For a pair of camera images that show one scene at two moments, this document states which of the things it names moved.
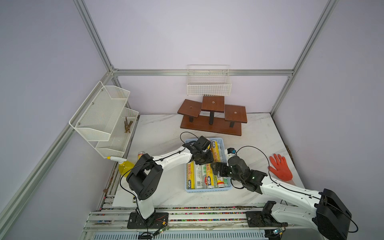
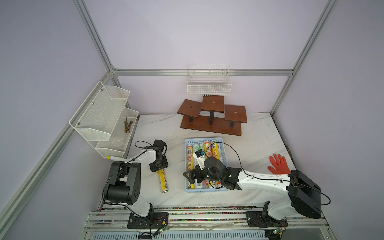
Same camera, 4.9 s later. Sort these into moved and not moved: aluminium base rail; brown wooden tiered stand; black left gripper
Moved: black left gripper
Not moved: brown wooden tiered stand; aluminium base rail
